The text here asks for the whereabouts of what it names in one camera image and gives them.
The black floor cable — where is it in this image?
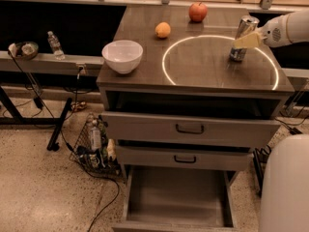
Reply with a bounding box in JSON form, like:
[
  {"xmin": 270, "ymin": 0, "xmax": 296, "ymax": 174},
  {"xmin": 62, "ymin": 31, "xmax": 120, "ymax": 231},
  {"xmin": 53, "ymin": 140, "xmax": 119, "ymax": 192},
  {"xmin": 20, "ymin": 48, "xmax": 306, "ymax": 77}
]
[{"xmin": 8, "ymin": 51, "xmax": 121, "ymax": 232}]

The white bowl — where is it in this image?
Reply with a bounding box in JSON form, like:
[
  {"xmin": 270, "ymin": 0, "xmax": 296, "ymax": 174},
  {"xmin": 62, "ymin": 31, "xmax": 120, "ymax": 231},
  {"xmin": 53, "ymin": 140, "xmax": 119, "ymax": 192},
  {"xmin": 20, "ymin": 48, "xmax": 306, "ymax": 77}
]
[{"xmin": 101, "ymin": 40, "xmax": 143, "ymax": 74}]

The grey side shelf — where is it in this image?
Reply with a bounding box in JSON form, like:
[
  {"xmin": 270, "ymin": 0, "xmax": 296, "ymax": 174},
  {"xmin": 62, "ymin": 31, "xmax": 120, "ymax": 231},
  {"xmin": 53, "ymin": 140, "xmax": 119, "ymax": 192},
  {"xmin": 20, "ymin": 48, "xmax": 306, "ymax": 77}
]
[{"xmin": 0, "ymin": 51, "xmax": 104, "ymax": 77}]

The red apple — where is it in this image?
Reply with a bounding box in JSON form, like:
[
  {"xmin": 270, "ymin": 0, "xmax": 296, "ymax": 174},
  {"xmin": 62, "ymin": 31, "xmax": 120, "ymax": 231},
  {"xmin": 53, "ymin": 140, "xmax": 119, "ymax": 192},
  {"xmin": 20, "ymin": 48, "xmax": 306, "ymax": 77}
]
[{"xmin": 188, "ymin": 2, "xmax": 208, "ymax": 22}]

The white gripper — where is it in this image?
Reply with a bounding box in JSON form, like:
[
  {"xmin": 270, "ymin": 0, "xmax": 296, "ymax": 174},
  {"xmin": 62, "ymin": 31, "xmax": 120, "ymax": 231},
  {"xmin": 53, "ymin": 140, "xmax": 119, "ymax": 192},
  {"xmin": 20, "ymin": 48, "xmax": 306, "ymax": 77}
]
[{"xmin": 233, "ymin": 14, "xmax": 292, "ymax": 49}]

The wire basket with bottles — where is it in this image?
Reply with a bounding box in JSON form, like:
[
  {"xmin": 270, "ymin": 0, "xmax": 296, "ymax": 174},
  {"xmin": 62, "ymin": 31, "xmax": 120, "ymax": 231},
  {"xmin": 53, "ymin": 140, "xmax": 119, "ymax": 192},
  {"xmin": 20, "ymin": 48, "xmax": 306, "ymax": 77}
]
[{"xmin": 72, "ymin": 113, "xmax": 121, "ymax": 176}]

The orange fruit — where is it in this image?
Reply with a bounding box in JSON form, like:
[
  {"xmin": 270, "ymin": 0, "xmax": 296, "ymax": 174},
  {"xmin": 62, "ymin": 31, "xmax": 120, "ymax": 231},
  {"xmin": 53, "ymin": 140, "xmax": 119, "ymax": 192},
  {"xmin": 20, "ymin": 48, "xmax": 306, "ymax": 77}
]
[{"xmin": 155, "ymin": 22, "xmax": 171, "ymax": 39}]

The clear water bottle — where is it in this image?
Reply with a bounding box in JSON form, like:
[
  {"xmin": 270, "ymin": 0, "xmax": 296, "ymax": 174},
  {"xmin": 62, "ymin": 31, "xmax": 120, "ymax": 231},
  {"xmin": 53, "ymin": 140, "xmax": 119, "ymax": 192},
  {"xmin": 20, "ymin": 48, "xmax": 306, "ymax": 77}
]
[{"xmin": 47, "ymin": 31, "xmax": 65, "ymax": 60}]

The black table leg left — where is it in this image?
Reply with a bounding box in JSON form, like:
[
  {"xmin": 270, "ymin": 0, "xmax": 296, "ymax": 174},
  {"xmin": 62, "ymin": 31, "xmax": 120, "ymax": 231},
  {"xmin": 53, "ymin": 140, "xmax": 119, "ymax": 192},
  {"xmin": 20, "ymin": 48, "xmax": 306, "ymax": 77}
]
[{"xmin": 0, "ymin": 87, "xmax": 72, "ymax": 151}]

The black power adapter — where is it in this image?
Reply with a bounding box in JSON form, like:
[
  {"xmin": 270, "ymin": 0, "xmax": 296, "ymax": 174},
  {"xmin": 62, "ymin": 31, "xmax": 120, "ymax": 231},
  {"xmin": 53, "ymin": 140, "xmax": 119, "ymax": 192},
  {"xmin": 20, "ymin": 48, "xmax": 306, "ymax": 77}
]
[{"xmin": 289, "ymin": 128, "xmax": 302, "ymax": 135}]

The bottom grey open drawer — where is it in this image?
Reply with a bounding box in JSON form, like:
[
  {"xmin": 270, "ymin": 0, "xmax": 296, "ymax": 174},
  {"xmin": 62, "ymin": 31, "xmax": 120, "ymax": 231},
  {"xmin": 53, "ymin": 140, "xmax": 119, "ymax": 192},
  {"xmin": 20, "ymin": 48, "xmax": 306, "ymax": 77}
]
[{"xmin": 113, "ymin": 166, "xmax": 237, "ymax": 232}]

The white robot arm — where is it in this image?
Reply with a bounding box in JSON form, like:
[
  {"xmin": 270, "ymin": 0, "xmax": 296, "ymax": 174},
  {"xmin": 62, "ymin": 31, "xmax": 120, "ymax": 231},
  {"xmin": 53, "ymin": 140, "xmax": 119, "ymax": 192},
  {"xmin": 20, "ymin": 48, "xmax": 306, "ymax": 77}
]
[{"xmin": 233, "ymin": 10, "xmax": 309, "ymax": 232}]

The middle grey drawer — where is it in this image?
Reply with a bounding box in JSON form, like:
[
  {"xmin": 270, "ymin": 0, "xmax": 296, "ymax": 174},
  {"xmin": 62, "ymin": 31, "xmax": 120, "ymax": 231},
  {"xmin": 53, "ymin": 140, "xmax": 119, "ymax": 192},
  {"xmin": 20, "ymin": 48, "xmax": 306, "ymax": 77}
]
[{"xmin": 116, "ymin": 146, "xmax": 249, "ymax": 171}]

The silver blue redbull can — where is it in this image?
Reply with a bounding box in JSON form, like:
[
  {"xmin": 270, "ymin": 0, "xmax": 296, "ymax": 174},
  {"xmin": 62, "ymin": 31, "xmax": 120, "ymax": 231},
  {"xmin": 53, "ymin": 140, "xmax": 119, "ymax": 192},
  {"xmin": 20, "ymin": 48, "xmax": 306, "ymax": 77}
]
[{"xmin": 228, "ymin": 14, "xmax": 261, "ymax": 63}]

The black table leg right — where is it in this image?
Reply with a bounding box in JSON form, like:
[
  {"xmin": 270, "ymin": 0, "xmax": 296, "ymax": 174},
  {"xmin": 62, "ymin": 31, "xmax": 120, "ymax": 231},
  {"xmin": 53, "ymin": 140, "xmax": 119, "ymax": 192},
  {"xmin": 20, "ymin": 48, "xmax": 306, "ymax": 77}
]
[{"xmin": 253, "ymin": 146, "xmax": 271, "ymax": 195}]

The grey drawer cabinet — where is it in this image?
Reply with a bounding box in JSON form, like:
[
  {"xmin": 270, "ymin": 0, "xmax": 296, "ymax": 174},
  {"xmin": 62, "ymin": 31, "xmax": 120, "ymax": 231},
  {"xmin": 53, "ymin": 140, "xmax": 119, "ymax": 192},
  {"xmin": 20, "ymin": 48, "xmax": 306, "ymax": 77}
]
[{"xmin": 96, "ymin": 5, "xmax": 295, "ymax": 232}]

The black table leg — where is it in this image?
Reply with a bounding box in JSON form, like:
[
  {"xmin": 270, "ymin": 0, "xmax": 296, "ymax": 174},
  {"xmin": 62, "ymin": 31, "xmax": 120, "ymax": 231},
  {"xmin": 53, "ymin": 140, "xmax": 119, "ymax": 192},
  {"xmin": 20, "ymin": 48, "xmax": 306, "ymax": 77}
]
[
  {"xmin": 0, "ymin": 87, "xmax": 72, "ymax": 151},
  {"xmin": 253, "ymin": 146, "xmax": 271, "ymax": 195}
]

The top grey drawer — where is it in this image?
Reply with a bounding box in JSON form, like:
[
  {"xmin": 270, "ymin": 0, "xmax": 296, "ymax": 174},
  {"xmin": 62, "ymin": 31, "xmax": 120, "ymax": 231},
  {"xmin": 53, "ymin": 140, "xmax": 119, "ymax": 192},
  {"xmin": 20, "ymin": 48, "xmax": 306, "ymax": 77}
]
[{"xmin": 102, "ymin": 111, "xmax": 280, "ymax": 148}]

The small bowl with items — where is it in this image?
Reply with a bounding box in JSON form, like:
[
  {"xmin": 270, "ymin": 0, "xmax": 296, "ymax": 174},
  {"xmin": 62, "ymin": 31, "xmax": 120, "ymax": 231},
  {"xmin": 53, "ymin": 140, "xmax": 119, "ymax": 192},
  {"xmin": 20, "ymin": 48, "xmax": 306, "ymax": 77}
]
[{"xmin": 8, "ymin": 42, "xmax": 39, "ymax": 60}]

